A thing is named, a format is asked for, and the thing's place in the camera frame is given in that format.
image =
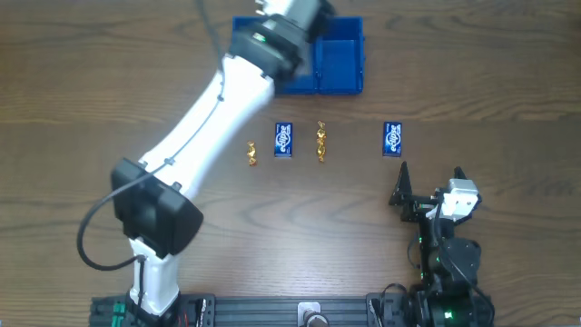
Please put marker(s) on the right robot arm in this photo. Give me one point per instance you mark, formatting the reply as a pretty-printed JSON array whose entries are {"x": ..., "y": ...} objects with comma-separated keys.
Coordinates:
[{"x": 454, "y": 259}]

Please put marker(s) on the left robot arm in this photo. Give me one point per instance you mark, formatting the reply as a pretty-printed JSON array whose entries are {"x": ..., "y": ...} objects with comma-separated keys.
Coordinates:
[{"x": 218, "y": 122}]

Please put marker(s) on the blue candy pack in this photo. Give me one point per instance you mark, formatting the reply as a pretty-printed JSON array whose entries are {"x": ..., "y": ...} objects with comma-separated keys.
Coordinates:
[
  {"x": 392, "y": 139},
  {"x": 283, "y": 140}
]

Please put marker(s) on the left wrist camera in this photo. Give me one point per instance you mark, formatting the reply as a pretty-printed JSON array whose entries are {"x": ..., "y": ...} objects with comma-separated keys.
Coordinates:
[{"x": 290, "y": 11}]

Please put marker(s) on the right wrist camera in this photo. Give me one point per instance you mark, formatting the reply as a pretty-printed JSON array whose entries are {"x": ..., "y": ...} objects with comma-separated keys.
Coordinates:
[{"x": 458, "y": 195}]

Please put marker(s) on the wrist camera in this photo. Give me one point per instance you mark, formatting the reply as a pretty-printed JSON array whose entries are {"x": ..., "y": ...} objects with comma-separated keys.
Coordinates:
[
  {"x": 458, "y": 195},
  {"x": 290, "y": 11}
]

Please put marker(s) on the blue tray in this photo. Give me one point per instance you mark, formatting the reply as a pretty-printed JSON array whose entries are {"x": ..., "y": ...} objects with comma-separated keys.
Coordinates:
[{"x": 338, "y": 59}]

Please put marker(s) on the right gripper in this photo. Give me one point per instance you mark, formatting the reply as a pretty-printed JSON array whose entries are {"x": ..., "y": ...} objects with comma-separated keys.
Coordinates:
[{"x": 417, "y": 209}]

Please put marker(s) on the gold candy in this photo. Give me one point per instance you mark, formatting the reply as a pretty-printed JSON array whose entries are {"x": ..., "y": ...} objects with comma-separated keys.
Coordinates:
[
  {"x": 251, "y": 153},
  {"x": 321, "y": 141}
]

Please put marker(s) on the mounting rail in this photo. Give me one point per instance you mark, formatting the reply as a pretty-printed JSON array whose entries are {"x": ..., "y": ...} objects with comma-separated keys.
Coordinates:
[{"x": 263, "y": 311}]

